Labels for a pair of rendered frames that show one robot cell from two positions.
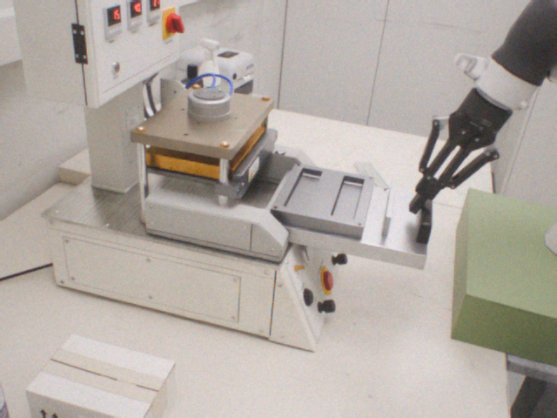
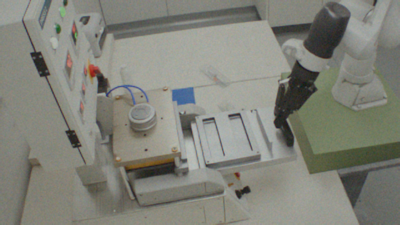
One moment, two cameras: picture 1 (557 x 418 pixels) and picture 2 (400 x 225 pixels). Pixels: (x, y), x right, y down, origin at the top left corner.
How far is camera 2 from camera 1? 0.47 m
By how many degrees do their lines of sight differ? 19
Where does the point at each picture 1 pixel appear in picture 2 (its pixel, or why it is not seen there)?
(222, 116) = (155, 122)
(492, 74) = (309, 58)
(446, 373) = (316, 196)
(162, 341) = not seen: outside the picture
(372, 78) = not seen: outside the picture
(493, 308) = (327, 155)
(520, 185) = (275, 14)
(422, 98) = not seen: outside the picture
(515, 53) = (319, 47)
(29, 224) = (40, 208)
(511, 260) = (324, 119)
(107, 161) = (89, 170)
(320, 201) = (228, 144)
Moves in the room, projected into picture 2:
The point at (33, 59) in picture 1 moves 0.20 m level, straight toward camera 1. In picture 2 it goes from (44, 154) to (90, 202)
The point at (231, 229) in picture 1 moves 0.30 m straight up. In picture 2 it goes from (192, 188) to (179, 112)
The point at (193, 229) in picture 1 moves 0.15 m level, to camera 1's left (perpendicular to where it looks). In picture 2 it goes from (169, 195) to (119, 213)
